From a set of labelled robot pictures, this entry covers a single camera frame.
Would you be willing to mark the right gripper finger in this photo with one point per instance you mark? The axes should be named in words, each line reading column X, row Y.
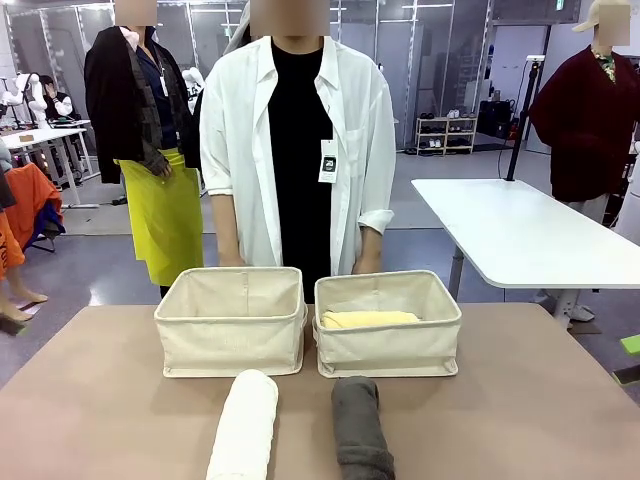
column 627, row 376
column 631, row 344

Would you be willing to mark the yellow towel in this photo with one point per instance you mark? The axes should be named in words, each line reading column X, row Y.
column 370, row 320

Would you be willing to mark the grey towel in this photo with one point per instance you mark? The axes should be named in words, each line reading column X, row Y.
column 357, row 425

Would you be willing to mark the white towel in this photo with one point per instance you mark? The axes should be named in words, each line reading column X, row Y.
column 245, row 425

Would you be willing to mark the person's left forearm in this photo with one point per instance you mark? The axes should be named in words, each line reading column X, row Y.
column 371, row 242

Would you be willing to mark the person's right forearm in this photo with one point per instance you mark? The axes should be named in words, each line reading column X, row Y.
column 227, row 225

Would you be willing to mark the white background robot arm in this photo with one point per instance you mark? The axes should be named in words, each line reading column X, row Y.
column 32, row 100
column 195, row 82

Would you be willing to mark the person's left hand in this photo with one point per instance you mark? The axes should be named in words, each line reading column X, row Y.
column 366, row 267

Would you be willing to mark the person's right hand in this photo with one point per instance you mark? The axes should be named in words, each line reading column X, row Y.
column 232, row 260

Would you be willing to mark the white shoe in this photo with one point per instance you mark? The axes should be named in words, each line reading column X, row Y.
column 582, row 312

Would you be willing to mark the mannequin in maroon sweater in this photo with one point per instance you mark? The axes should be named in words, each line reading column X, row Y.
column 585, row 125

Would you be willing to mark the cream fabric storage basket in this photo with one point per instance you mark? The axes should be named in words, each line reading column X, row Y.
column 230, row 345
column 385, row 350

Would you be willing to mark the black tripod pole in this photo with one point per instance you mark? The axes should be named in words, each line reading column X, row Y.
column 524, row 115

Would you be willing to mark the black equipment case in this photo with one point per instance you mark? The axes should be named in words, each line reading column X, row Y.
column 495, row 117

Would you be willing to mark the wooden shoe rack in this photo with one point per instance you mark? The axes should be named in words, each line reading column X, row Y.
column 445, row 135

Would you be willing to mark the beige hat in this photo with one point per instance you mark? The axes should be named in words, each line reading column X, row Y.
column 586, row 22

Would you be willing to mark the paper clothing tag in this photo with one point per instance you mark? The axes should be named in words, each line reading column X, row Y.
column 327, row 161

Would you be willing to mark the person in white shirt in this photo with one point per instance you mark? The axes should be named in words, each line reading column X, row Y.
column 240, row 125

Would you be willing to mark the grey hooded garment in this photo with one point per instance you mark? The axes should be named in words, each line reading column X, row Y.
column 237, row 30

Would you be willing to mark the mannequin black jacket yellow skirt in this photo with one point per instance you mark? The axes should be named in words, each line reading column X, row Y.
column 115, row 100

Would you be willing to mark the orange garment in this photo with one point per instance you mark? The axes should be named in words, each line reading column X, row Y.
column 30, row 200

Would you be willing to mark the seated person with white sleeves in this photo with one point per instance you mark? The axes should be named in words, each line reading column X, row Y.
column 60, row 105

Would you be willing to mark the white background work table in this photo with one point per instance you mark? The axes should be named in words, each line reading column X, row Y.
column 45, row 134

